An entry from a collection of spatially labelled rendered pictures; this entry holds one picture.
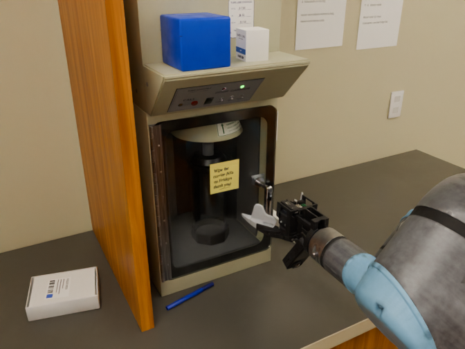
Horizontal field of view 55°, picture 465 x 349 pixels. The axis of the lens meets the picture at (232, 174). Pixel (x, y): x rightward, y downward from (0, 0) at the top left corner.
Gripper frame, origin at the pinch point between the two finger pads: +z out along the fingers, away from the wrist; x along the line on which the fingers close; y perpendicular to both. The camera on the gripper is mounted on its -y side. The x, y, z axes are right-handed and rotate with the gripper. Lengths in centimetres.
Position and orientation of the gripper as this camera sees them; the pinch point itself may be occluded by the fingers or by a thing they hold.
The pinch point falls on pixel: (268, 209)
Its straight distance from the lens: 109.7
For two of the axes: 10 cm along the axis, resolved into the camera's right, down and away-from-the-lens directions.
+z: -4.7, -3.7, 8.0
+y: 0.0, -9.1, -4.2
